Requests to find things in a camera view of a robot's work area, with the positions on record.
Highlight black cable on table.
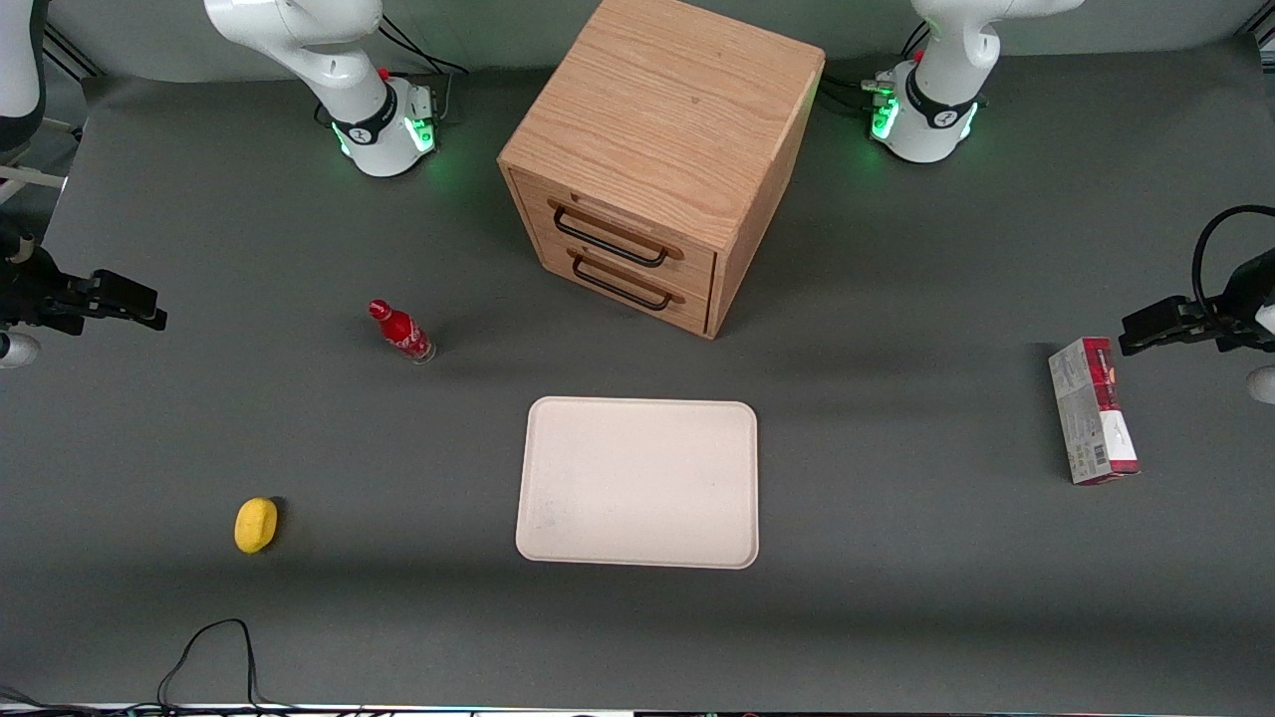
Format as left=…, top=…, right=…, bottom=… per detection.
left=157, top=618, right=300, bottom=714

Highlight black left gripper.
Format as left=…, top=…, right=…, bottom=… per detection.
left=1119, top=295, right=1275, bottom=357

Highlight black left wrist camera cable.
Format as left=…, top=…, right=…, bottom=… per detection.
left=1192, top=205, right=1275, bottom=322

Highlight white metal frame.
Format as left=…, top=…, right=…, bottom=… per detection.
left=0, top=164, right=66, bottom=200

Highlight black arm base cables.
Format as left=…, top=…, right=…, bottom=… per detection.
left=817, top=25, right=932, bottom=119
left=377, top=15, right=471, bottom=128

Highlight red cola bottle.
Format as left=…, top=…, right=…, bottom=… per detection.
left=368, top=298, right=437, bottom=365

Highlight black left arm base cables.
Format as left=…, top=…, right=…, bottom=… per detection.
left=817, top=25, right=932, bottom=119

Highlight wooden cabinet drawer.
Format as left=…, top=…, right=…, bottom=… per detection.
left=510, top=169, right=719, bottom=297
left=533, top=224, right=716, bottom=338

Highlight beige rectangular tray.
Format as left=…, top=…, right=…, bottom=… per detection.
left=515, top=396, right=760, bottom=571

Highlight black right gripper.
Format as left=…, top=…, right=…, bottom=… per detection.
left=0, top=261, right=168, bottom=336

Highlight black metal drawer handle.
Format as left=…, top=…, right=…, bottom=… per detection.
left=566, top=247, right=688, bottom=312
left=546, top=197, right=686, bottom=270

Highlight yellow lemon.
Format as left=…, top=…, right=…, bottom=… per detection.
left=234, top=497, right=280, bottom=555

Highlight black right arm base cables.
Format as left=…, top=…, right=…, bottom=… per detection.
left=377, top=15, right=471, bottom=128

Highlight red and grey carton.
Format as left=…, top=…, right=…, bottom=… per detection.
left=1048, top=337, right=1142, bottom=486

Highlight oak wooden drawer cabinet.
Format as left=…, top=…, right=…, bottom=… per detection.
left=497, top=0, right=827, bottom=342

